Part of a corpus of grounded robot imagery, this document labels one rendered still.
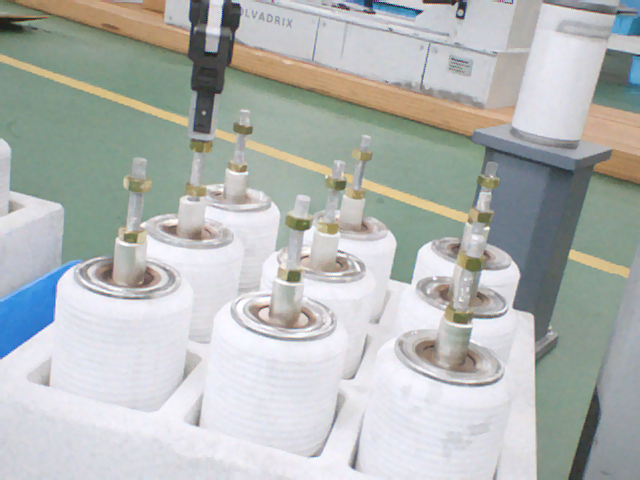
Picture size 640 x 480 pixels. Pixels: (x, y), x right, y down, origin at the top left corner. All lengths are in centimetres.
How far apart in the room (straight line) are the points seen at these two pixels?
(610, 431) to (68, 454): 45
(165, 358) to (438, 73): 235
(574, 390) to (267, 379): 69
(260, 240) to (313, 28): 238
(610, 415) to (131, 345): 41
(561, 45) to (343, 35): 199
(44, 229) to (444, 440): 55
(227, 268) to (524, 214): 55
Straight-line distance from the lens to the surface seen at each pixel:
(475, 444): 58
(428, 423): 57
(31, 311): 96
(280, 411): 59
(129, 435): 60
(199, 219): 73
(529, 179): 116
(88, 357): 62
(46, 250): 100
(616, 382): 78
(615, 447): 81
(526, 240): 117
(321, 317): 61
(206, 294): 72
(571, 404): 117
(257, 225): 82
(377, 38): 302
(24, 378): 65
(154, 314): 61
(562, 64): 115
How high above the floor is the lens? 50
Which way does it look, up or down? 19 degrees down
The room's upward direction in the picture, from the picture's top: 10 degrees clockwise
